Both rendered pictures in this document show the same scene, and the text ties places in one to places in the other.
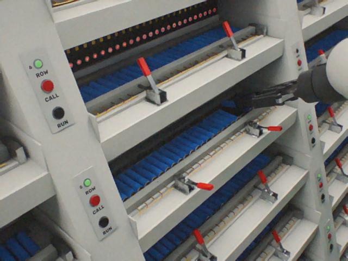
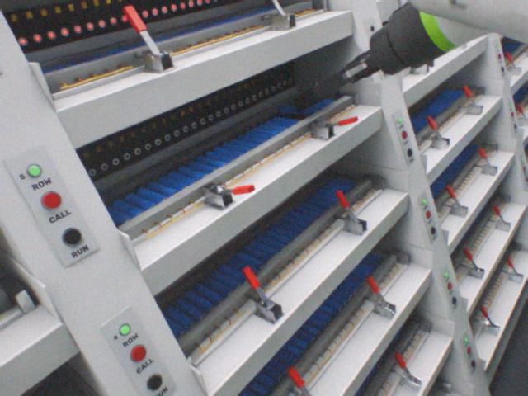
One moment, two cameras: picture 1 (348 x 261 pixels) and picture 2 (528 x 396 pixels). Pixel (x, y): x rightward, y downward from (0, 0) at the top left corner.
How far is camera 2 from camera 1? 0.26 m
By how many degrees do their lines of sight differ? 4
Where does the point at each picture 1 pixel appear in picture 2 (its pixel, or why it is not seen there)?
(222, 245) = (291, 292)
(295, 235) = (401, 285)
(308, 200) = (414, 237)
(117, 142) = (91, 116)
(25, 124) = not seen: outside the picture
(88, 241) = (44, 266)
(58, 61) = not seen: outside the picture
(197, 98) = (225, 72)
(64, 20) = not seen: outside the picture
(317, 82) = (396, 33)
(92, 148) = (41, 119)
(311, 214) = (421, 256)
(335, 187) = (450, 223)
